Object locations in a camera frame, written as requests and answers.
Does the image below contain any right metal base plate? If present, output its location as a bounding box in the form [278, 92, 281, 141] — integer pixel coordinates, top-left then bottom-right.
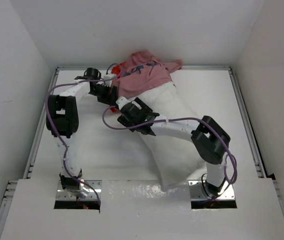
[188, 180, 236, 201]

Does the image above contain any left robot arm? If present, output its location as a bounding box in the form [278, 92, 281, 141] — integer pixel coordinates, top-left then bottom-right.
[44, 68, 119, 194]

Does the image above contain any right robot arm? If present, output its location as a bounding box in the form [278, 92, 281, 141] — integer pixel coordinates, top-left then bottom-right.
[116, 96, 231, 197]

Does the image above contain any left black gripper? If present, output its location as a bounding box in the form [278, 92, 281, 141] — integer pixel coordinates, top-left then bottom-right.
[90, 83, 116, 106]

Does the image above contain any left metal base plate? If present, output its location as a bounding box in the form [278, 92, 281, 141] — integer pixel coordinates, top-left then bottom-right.
[55, 180, 102, 201]

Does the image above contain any red patterned pillowcase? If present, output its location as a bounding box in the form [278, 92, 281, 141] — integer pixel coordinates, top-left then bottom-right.
[106, 49, 184, 113]

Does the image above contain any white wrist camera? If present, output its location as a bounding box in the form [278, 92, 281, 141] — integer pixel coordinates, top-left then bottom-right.
[116, 96, 130, 110]
[103, 73, 118, 81]

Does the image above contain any metal base plate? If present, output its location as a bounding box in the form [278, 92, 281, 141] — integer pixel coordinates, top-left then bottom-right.
[188, 180, 236, 201]
[55, 180, 102, 201]

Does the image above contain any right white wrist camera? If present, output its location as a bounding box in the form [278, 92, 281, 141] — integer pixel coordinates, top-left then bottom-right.
[116, 96, 130, 110]

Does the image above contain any white front cover board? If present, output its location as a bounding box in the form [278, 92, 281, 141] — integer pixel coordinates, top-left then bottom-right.
[1, 179, 284, 240]

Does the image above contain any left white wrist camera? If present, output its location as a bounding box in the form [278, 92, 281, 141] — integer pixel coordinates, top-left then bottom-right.
[103, 73, 118, 81]

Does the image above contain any white pillow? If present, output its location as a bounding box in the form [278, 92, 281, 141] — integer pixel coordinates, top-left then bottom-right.
[138, 81, 206, 192]

